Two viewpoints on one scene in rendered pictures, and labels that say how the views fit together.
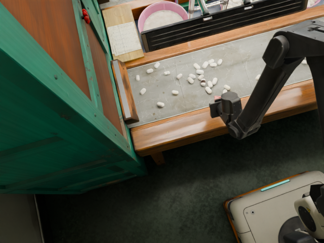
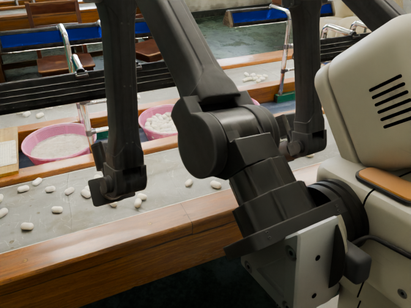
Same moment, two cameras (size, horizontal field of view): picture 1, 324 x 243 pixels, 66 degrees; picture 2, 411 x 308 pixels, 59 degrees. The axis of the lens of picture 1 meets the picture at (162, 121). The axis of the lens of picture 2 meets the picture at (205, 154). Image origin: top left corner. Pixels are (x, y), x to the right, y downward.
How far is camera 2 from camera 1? 0.63 m
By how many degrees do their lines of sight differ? 42
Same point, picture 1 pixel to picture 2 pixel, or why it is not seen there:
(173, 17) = (77, 139)
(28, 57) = not seen: outside the picture
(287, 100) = (230, 200)
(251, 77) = (179, 185)
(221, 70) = not seen: hidden behind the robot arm
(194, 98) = (88, 215)
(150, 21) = (44, 144)
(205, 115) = (99, 230)
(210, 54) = not seen: hidden behind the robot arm
